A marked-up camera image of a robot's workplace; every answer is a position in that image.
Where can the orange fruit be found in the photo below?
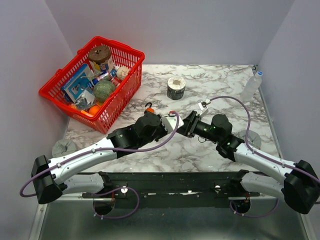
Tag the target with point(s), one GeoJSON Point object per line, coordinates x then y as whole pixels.
{"type": "Point", "coordinates": [93, 110]}

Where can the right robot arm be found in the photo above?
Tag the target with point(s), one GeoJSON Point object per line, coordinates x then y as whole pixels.
{"type": "Point", "coordinates": [294, 182]}

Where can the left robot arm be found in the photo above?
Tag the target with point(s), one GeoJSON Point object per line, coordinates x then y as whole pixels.
{"type": "Point", "coordinates": [63, 175]}

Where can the brown round lid container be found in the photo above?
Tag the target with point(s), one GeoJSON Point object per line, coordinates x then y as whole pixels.
{"type": "Point", "coordinates": [99, 54]}

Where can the blue white box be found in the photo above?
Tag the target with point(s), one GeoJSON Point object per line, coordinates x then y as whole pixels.
{"type": "Point", "coordinates": [75, 86]}

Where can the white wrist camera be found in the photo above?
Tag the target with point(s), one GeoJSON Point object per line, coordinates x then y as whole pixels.
{"type": "Point", "coordinates": [169, 123]}
{"type": "Point", "coordinates": [203, 105]}

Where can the clear plastic water bottle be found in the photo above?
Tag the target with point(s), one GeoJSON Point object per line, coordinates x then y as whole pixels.
{"type": "Point", "coordinates": [251, 87]}

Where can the cream ball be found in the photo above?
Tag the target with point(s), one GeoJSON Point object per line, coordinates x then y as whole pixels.
{"type": "Point", "coordinates": [122, 72]}

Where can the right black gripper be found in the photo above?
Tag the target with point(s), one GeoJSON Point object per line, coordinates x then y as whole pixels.
{"type": "Point", "coordinates": [190, 122]}

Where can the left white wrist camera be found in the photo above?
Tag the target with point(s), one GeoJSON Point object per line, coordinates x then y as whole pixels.
{"type": "Point", "coordinates": [169, 123]}

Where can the black wrapped tissue roll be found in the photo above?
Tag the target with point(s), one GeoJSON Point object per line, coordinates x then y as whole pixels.
{"type": "Point", "coordinates": [176, 87]}

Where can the red plastic basket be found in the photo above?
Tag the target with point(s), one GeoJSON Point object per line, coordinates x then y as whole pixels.
{"type": "Point", "coordinates": [121, 55]}

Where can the orange black padlock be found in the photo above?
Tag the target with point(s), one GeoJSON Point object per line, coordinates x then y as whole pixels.
{"type": "Point", "coordinates": [148, 108]}

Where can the green netted melon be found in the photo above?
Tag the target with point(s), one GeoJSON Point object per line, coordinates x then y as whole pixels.
{"type": "Point", "coordinates": [102, 90]}

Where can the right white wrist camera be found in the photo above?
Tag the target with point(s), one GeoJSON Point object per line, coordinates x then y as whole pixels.
{"type": "Point", "coordinates": [203, 105]}

